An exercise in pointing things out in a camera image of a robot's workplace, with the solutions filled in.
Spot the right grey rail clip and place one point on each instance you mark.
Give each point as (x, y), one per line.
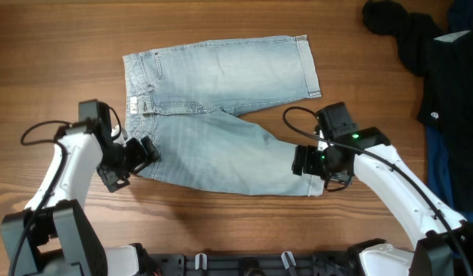
(288, 260)

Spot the grey rail clip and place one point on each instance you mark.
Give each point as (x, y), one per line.
(288, 260)
(201, 262)

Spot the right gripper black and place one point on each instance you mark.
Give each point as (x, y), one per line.
(303, 161)

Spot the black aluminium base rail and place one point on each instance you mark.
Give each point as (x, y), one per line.
(251, 264)

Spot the light blue denim shorts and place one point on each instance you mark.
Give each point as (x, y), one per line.
(190, 101)

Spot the blue garment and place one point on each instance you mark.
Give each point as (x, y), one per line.
(447, 111)

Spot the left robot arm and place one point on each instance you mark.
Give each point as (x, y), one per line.
(52, 235)

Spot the black garment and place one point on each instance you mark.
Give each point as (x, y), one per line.
(413, 32)

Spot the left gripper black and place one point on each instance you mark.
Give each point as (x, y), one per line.
(140, 160)

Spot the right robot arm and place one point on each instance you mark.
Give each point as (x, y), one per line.
(442, 238)

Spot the left grey rail clip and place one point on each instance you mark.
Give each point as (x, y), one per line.
(201, 262)

